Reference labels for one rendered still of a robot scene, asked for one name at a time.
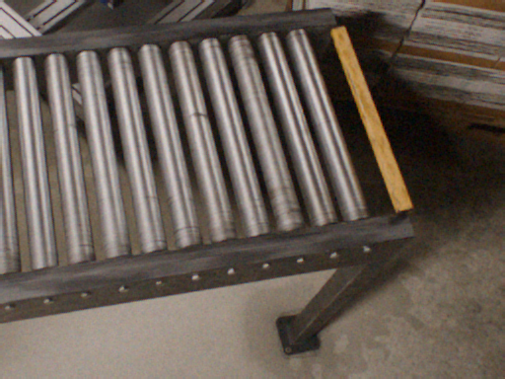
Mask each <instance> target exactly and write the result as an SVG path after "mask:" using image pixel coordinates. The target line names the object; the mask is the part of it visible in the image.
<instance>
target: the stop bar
mask: <svg viewBox="0 0 505 379"><path fill-rule="evenodd" d="M330 35H331V36H332V38H333V41H334V43H335V46H336V50H337V53H338V55H339V58H340V61H341V64H342V66H343V70H344V73H345V76H346V78H347V81H348V84H349V86H351V90H352V93H353V96H354V98H355V101H356V104H357V108H358V110H359V113H360V115H361V118H362V120H363V123H364V127H365V130H366V132H367V135H368V138H370V140H371V143H372V147H373V150H374V152H375V155H376V158H377V161H378V163H379V167H380V170H381V173H382V175H383V178H384V181H385V184H386V187H387V190H388V192H389V193H390V195H391V198H392V201H393V205H394V207H395V210H396V213H397V214H398V215H402V214H407V213H411V212H412V211H413V210H414V208H413V205H412V202H411V199H410V196H409V194H407V191H406V188H405V186H404V183H403V179H402V176H401V174H400V171H399V169H398V166H397V161H396V158H395V156H394V153H393V150H392V148H391V145H390V142H388V139H387V136H386V134H385V132H384V129H383V127H382V123H381V120H380V118H379V115H378V113H377V110H376V106H375V104H374V101H373V98H372V96H371V93H369V91H368V87H367V84H366V82H365V79H364V76H363V74H362V71H361V67H360V65H359V62H358V60H357V57H356V54H355V51H354V48H353V45H352V43H350V40H349V37H348V35H347V32H346V30H345V27H344V26H341V27H333V28H331V30H330Z"/></svg>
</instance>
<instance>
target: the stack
mask: <svg viewBox="0 0 505 379"><path fill-rule="evenodd" d="M321 7H330V9H331V12H333V14H334V17H335V19H336V22H337V25H336V26H337V27H341V26H344V27H345V30H346V32H347V34H348V35H351V36H358V37H364V38H376V39H382V40H388V41H394V42H400V41H401V45H403V44H406V45H413V46H420V48H426V49H434V50H440V51H446V52H453V53H458V54H464V55H469V56H476V57H482V58H487V59H494V60H498V59H499V57H500V61H505V13H501V12H494V11H488V10H482V9H476V8H470V7H464V5H458V4H451V3H445V2H439V1H433V0H305V6H304V9H311V8H321ZM352 45H353V48H354V51H355V54H356V57H357V60H358V62H359V65H360V67H361V71H362V74H363V76H364V79H365V82H366V84H367V87H371V89H373V87H374V85H376V90H383V91H391V92H397V93H404V94H410V95H416V96H422V97H428V98H435V99H440V100H446V101H453V102H459V103H462V102H465V103H466V104H472V105H473V106H478V107H484V108H489V109H496V110H500V111H505V72H504V71H499V70H493V69H487V68H481V67H475V66H473V65H468V64H462V63H457V62H450V61H444V60H438V59H432V58H425V57H419V56H413V55H406V54H400V53H397V51H396V52H393V51H386V50H380V49H375V47H367V46H361V45H355V44H352ZM318 64H319V67H320V70H321V73H322V76H323V79H326V80H332V81H337V82H343V83H348V81H347V78H346V76H345V73H344V70H343V66H342V64H341V61H340V58H339V55H338V53H337V50H336V46H335V43H334V41H329V42H328V44H327V47H326V49H325V53H324V56H323V57H320V60H319V62H318ZM326 90H327V93H328V96H329V97H330V98H333V99H339V100H344V101H351V102H356V101H355V98H354V96H353V93H352V92H345V91H339V90H334V89H328V88H327V87H326ZM371 96H372V95H371ZM372 98H373V101H374V104H375V106H381V108H387V109H394V110H400V111H405V112H412V113H418V114H425V116H424V118H423V119H417V118H411V117H404V116H398V115H393V114H381V113H378V115H379V118H380V120H381V123H387V124H394V125H395V126H400V127H406V128H413V129H418V130H424V131H431V132H437V133H443V134H450V135H455V136H460V137H466V138H473V139H479V140H485V141H492V142H497V143H503V145H505V134H502V133H496V132H489V131H483V130H477V129H472V128H469V126H471V124H472V123H473V122H478V123H483V125H489V126H496V127H502V128H505V118H503V117H497V116H490V115H485V114H474V113H467V112H461V111H457V110H451V109H444V108H438V107H431V105H424V104H418V103H413V102H406V101H399V100H393V99H386V98H380V97H374V96H372ZM333 109H334V112H335V114H336V115H339V116H345V117H352V118H358V119H362V118H361V115H360V113H359V110H357V109H352V108H345V107H344V106H339V105H333Z"/></svg>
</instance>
